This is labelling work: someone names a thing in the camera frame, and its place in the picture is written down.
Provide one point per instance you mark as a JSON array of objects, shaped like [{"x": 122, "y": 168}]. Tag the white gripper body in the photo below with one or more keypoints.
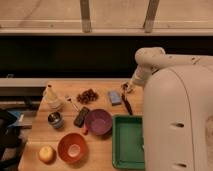
[{"x": 127, "y": 87}]

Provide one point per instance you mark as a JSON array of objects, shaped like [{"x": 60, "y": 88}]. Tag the black handled utensil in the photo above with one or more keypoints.
[{"x": 127, "y": 104}]

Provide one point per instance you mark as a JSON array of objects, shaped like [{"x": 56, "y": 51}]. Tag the black chair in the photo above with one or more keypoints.
[{"x": 9, "y": 139}]

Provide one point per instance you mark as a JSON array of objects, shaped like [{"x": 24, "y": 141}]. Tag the small red object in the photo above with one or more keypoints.
[{"x": 85, "y": 130}]

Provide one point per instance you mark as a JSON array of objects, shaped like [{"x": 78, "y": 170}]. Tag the purple bowl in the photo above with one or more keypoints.
[{"x": 98, "y": 122}]

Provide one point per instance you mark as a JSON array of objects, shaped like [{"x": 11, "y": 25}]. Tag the small white brush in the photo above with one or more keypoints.
[{"x": 68, "y": 98}]

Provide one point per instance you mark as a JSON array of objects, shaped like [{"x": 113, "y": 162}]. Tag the metal can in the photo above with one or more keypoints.
[{"x": 55, "y": 120}]

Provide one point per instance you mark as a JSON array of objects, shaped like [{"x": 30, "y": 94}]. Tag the blue sponge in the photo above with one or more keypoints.
[{"x": 114, "y": 98}]

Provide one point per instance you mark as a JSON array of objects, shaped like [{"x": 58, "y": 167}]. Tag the yellow apple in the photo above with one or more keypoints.
[{"x": 46, "y": 154}]

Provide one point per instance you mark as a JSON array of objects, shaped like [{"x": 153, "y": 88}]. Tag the green tray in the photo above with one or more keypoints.
[{"x": 127, "y": 142}]

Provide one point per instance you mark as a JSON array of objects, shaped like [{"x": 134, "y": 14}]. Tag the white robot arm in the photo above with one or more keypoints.
[{"x": 177, "y": 109}]

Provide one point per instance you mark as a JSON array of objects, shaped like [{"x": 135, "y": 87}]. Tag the bunch of dark grapes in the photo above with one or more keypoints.
[{"x": 87, "y": 96}]

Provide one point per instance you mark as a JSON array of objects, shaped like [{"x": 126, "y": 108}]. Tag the orange bowl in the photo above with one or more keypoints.
[{"x": 72, "y": 148}]

